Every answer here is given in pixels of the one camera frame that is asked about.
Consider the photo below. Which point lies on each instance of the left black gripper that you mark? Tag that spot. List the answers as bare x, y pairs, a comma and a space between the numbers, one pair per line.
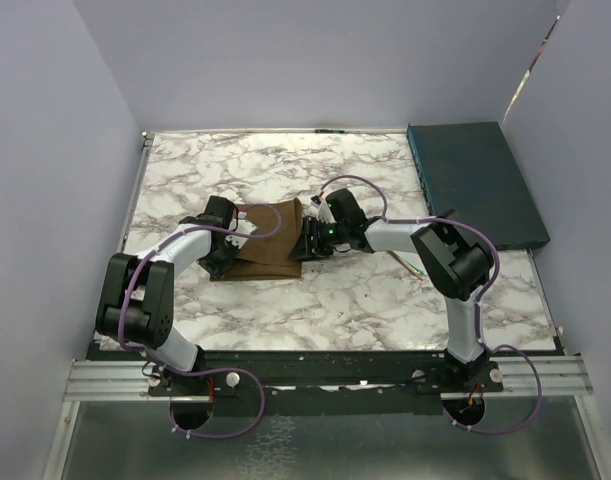
218, 268

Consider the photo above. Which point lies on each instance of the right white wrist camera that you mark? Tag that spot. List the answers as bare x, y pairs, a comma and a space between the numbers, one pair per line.
321, 210

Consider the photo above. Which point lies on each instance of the dark teal flat box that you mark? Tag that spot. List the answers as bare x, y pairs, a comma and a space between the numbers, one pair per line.
469, 168

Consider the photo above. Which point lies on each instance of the brown cloth napkin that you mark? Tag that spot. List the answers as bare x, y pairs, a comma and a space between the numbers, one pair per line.
268, 259

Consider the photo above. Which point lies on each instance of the aluminium rail frame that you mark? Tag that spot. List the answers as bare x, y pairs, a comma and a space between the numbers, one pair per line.
123, 380

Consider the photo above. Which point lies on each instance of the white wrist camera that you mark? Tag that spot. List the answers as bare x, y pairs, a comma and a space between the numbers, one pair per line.
243, 228
321, 210

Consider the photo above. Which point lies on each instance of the green black marker pen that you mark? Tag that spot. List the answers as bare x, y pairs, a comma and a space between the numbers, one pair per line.
329, 131

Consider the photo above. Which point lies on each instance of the copper iridescent fork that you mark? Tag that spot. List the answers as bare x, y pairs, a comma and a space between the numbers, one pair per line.
418, 273

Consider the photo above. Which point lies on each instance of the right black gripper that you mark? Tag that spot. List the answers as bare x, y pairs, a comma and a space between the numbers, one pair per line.
305, 247

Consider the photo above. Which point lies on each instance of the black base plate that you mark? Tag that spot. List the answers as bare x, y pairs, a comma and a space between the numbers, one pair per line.
297, 383

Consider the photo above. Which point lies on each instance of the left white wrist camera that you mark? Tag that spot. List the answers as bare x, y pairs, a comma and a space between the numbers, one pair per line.
243, 228

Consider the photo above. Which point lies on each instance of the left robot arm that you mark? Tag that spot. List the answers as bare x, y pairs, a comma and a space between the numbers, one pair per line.
136, 306

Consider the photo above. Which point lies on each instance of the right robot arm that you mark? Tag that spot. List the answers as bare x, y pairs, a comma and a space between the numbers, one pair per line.
459, 262

